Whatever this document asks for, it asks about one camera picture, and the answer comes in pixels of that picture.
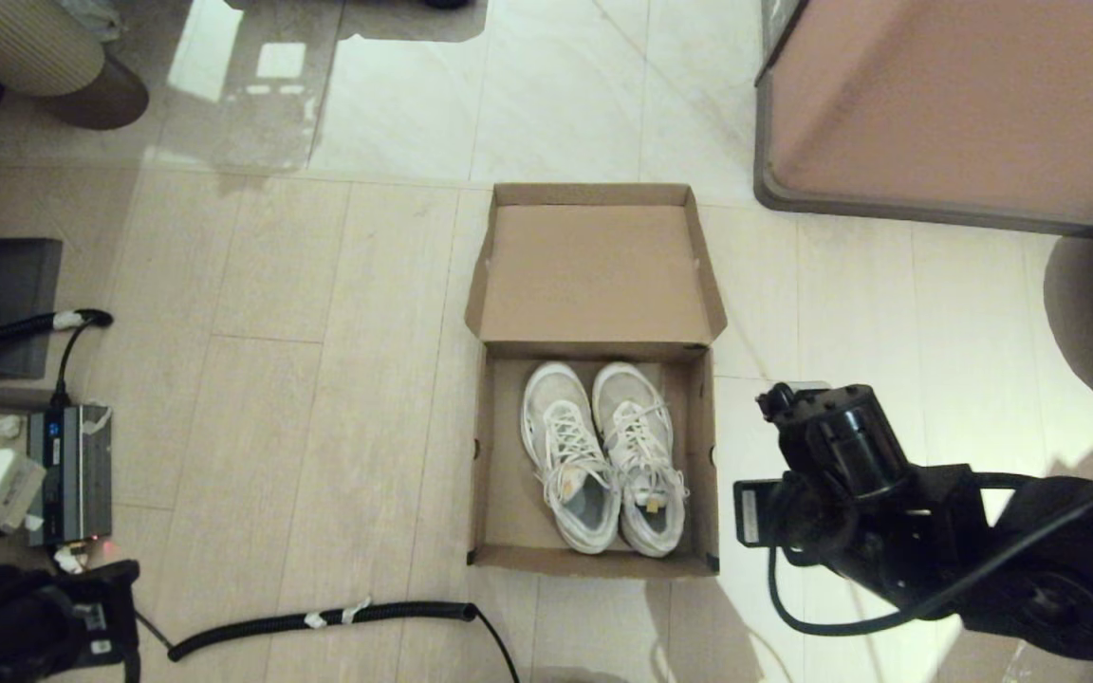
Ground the white mesh sneaker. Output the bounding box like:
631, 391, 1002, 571
592, 360, 692, 559
520, 360, 623, 556

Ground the brown cardboard shoe box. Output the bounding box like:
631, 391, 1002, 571
464, 182, 729, 581

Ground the grey power supply box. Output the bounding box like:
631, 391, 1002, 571
27, 404, 117, 549

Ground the long black corrugated conduit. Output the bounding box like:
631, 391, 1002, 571
169, 601, 521, 683

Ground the ribbed beige round stool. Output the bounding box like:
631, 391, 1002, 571
0, 0, 151, 132

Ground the grey crumpled plastic bag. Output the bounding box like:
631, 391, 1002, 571
53, 0, 125, 44

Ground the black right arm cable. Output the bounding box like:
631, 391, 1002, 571
768, 455, 1093, 638

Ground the thin black power cable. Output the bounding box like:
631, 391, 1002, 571
51, 321, 115, 411

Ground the short black corrugated cable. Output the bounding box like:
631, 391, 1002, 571
0, 308, 115, 352

